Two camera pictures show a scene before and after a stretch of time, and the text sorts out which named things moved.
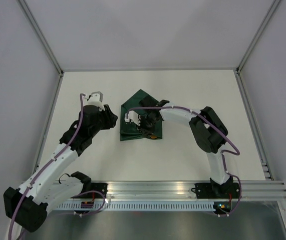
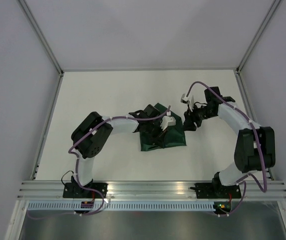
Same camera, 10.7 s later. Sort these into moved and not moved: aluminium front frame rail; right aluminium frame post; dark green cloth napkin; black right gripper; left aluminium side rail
Moved: dark green cloth napkin; black right gripper
Not moved: left aluminium side rail; aluminium front frame rail; right aluminium frame post
